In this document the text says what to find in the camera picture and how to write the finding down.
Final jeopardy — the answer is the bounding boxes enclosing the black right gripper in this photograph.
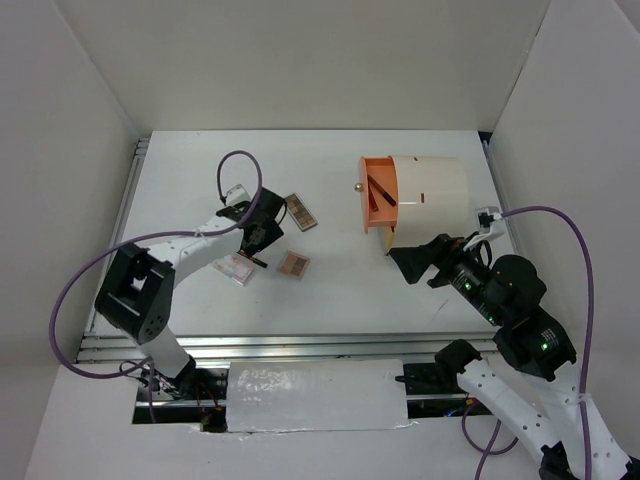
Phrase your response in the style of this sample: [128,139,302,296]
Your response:
[387,228,504,322]

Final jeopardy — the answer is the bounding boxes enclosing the orange drawer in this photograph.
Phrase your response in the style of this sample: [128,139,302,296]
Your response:
[381,226,398,253]
[358,156,399,233]

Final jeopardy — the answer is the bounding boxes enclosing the cream cylindrical drawer organizer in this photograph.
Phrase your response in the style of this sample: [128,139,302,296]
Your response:
[393,156,470,247]

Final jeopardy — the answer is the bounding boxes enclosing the dark red lip tube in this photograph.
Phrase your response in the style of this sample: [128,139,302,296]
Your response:
[367,175,397,207]

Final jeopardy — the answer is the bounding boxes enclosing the orange top drawer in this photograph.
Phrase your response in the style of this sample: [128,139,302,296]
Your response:
[358,156,399,233]

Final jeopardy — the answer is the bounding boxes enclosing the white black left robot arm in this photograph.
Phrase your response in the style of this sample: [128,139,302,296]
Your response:
[94,185,286,399]

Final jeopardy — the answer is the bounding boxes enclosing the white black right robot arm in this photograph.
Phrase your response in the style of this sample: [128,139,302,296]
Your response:
[389,234,639,479]

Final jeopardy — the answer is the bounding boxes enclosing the clear pink nails box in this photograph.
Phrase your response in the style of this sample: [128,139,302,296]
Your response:
[212,254,256,286]

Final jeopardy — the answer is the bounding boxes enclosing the square four-shade eyeshadow palette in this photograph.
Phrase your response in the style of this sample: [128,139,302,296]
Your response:
[278,250,310,280]

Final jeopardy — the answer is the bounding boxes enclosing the brown multi-shade eyeshadow palette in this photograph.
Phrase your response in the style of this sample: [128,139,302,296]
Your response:
[285,193,317,232]

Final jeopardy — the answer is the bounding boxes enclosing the white foil-taped cover panel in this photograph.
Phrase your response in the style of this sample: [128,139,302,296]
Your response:
[226,359,410,433]

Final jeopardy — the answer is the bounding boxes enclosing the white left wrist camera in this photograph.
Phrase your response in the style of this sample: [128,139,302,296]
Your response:
[223,184,251,206]

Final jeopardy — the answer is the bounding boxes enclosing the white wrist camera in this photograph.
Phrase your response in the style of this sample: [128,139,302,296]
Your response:
[464,206,507,251]
[223,184,251,206]

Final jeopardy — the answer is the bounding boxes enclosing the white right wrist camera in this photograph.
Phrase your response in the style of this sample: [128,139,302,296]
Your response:
[464,206,507,251]

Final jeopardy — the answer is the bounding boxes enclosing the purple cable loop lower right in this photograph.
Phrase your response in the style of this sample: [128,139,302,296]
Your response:
[460,399,521,480]

